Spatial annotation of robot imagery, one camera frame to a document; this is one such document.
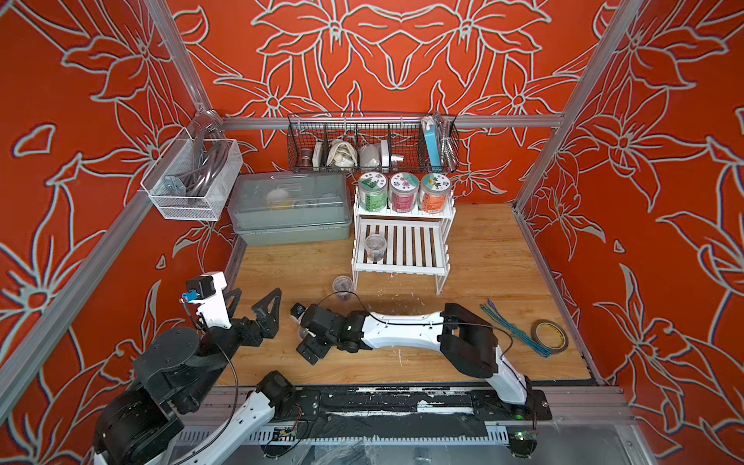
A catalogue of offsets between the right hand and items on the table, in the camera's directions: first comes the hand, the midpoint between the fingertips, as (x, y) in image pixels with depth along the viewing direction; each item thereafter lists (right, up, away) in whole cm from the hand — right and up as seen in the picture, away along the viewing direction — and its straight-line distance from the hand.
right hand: (302, 340), depth 79 cm
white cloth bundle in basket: (+10, +55, +11) cm, 57 cm away
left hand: (-2, +20, -25) cm, 32 cm away
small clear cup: (+11, +14, +11) cm, 20 cm away
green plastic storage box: (-9, +39, +19) cm, 44 cm away
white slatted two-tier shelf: (+35, +27, +13) cm, 46 cm away
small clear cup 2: (+21, +26, +5) cm, 34 cm away
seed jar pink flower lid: (+28, +41, -3) cm, 50 cm away
